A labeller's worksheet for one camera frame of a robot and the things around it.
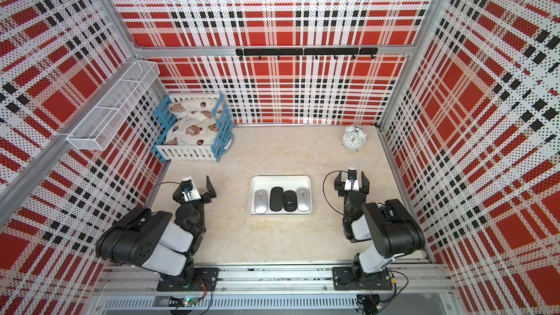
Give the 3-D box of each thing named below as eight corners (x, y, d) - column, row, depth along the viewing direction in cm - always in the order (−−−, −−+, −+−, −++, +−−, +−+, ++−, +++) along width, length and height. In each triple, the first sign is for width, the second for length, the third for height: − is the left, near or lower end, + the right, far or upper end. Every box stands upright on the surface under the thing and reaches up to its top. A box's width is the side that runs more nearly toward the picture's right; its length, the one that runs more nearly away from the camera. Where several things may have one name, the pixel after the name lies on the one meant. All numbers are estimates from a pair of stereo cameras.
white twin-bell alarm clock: (339, 145, 114) (343, 130, 105) (344, 138, 117) (349, 123, 108) (357, 154, 110) (362, 139, 101) (362, 147, 113) (368, 132, 104)
